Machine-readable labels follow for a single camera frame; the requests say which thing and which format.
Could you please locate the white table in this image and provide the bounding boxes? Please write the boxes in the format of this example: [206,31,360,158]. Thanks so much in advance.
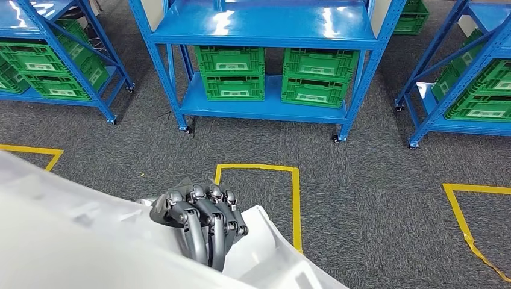
[139,0,155,20]
[369,0,392,31]

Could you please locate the white plastic car part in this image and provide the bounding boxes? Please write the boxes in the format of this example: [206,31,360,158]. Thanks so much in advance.
[0,151,348,289]

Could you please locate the green plastic crate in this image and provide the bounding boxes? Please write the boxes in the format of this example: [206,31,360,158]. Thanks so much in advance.
[201,73,266,102]
[451,28,511,99]
[0,19,92,77]
[0,60,31,95]
[393,0,431,36]
[24,54,110,102]
[195,45,266,77]
[431,63,511,122]
[280,78,351,109]
[282,48,361,83]

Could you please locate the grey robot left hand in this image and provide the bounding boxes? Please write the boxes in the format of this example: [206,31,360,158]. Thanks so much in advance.
[149,177,249,273]

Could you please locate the blue steel shelf rack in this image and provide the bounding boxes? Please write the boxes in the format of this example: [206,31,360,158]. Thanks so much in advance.
[394,0,511,151]
[128,0,407,143]
[0,0,136,125]

